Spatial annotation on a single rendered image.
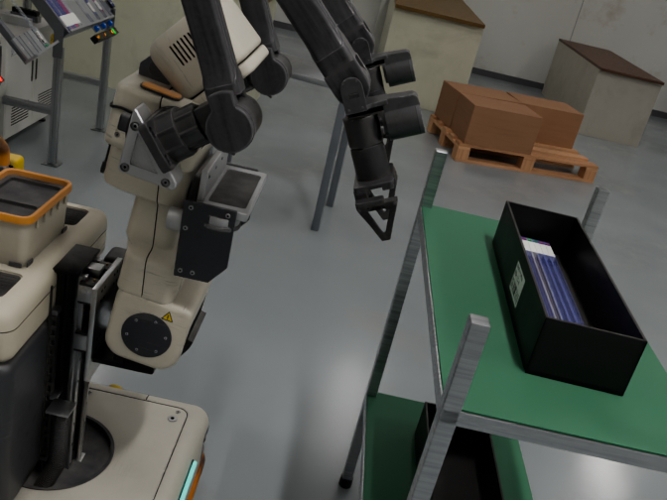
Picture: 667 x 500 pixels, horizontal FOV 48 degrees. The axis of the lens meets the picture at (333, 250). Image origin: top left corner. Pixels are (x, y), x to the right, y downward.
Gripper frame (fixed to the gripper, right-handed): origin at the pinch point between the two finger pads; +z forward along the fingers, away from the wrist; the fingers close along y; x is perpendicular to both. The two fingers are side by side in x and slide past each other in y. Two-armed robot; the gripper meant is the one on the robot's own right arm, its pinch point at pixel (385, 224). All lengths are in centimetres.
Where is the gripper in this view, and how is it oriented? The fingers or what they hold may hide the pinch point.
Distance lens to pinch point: 128.8
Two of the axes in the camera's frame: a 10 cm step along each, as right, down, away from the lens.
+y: 0.8, -4.0, 9.1
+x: -9.7, 1.9, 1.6
